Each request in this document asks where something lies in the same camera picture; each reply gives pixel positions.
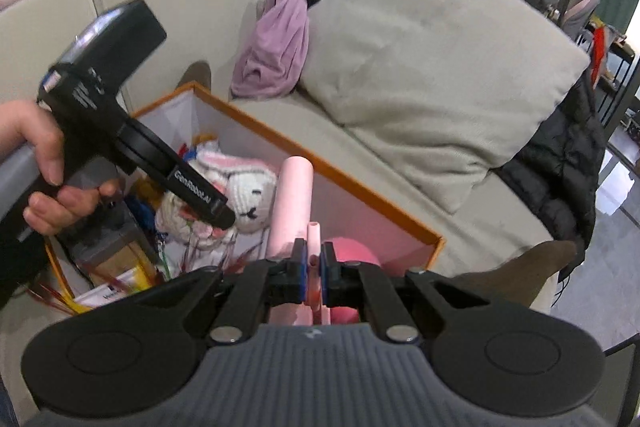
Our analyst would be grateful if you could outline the red cloth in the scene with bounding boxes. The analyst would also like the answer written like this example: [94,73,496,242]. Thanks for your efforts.
[591,26,609,81]

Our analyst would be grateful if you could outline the orange-rimmed white box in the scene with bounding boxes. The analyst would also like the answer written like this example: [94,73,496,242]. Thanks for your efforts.
[44,80,446,314]

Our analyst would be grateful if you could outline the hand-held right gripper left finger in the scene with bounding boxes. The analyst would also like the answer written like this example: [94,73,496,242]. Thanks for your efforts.
[154,238,308,344]

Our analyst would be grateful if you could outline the beige sofa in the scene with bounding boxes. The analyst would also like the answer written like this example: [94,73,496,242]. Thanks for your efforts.
[0,0,593,408]

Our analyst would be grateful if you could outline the black metal rack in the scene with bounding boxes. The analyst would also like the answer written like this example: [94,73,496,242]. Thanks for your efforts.
[575,21,640,134]

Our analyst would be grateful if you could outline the thin pink tube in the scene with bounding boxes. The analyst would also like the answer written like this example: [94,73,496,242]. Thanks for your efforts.
[306,221,324,310]

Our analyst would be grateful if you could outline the red tassel strings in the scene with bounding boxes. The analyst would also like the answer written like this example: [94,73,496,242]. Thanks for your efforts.
[27,279,93,315]

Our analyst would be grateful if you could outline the colourful knitted toy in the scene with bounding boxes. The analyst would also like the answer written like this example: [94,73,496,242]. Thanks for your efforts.
[176,133,222,164]

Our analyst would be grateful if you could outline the white knitted bunny toy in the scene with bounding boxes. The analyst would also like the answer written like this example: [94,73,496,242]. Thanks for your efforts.
[154,139,279,254]

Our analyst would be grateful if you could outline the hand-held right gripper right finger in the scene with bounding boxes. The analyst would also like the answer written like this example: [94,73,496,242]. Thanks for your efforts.
[321,242,492,344]

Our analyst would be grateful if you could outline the pink cylinder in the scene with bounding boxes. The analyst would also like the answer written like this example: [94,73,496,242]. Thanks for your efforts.
[265,154,317,328]

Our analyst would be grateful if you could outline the pale pink chair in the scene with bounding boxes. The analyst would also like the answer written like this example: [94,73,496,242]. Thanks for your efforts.
[559,0,604,38]

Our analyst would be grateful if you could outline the person's left hand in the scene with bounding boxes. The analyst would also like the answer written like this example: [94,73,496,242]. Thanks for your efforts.
[0,99,122,238]

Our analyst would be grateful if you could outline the pink ball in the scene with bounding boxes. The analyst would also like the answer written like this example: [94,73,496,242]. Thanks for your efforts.
[322,236,382,325]

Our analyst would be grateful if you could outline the black down jacket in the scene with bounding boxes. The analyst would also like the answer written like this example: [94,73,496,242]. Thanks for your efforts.
[496,71,609,284]

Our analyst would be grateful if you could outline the mauve cloth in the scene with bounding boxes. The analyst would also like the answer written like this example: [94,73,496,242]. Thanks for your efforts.
[230,0,312,101]

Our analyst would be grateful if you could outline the yellow packet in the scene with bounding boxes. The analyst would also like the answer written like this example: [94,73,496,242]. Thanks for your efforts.
[92,242,167,294]

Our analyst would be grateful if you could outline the dark grey block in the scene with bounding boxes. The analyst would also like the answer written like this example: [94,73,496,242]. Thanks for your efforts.
[65,202,151,275]

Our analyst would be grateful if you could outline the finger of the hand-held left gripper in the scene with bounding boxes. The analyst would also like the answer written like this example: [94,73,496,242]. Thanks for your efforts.
[204,201,237,231]

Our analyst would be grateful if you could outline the beige cushion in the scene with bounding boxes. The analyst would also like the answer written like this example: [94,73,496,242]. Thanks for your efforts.
[299,0,592,215]

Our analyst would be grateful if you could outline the white card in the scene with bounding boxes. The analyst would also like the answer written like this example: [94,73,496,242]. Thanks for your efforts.
[74,278,139,311]

